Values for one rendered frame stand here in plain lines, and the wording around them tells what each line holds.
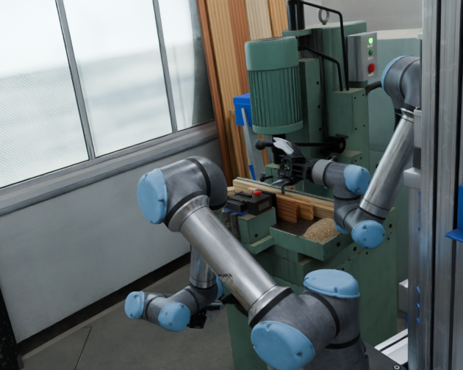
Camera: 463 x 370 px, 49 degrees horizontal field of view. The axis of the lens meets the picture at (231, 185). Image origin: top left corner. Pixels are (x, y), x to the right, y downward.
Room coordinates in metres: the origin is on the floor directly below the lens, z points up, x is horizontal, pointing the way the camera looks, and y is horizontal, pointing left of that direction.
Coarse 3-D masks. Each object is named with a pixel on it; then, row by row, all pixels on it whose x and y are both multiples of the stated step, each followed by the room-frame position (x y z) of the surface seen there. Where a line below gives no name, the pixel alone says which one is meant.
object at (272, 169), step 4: (268, 164) 1.76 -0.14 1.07; (272, 164) 1.75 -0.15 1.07; (276, 164) 1.75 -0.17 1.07; (268, 168) 1.74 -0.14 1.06; (272, 168) 1.72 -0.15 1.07; (276, 168) 1.71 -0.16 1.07; (268, 172) 1.74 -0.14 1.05; (272, 172) 1.72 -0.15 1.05; (276, 172) 1.71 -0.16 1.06; (276, 176) 1.71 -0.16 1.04; (268, 180) 1.74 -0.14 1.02; (272, 180) 1.73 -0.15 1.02; (276, 180) 1.71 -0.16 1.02
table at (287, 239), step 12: (276, 228) 1.57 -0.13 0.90; (288, 228) 1.56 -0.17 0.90; (300, 228) 1.55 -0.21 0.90; (264, 240) 1.55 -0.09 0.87; (276, 240) 1.57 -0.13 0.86; (288, 240) 1.53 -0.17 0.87; (300, 240) 1.49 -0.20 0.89; (312, 240) 1.45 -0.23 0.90; (336, 240) 1.46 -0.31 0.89; (348, 240) 1.50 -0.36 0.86; (252, 252) 1.52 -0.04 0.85; (300, 252) 1.49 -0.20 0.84; (312, 252) 1.45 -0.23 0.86; (324, 252) 1.42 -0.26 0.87; (336, 252) 1.46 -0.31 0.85
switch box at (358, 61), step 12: (348, 36) 1.84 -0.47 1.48; (360, 36) 1.80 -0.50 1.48; (372, 36) 1.84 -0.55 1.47; (348, 48) 1.84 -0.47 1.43; (360, 48) 1.80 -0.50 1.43; (372, 48) 1.84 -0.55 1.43; (348, 60) 1.84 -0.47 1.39; (360, 60) 1.81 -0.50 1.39; (372, 60) 1.84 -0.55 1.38; (348, 72) 1.84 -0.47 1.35; (360, 72) 1.81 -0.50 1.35
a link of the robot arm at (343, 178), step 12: (336, 168) 1.32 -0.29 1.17; (348, 168) 1.30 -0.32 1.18; (360, 168) 1.28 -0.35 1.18; (324, 180) 1.33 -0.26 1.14; (336, 180) 1.30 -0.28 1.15; (348, 180) 1.27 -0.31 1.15; (360, 180) 1.26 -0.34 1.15; (336, 192) 1.30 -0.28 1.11; (348, 192) 1.28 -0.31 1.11; (360, 192) 1.26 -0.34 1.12
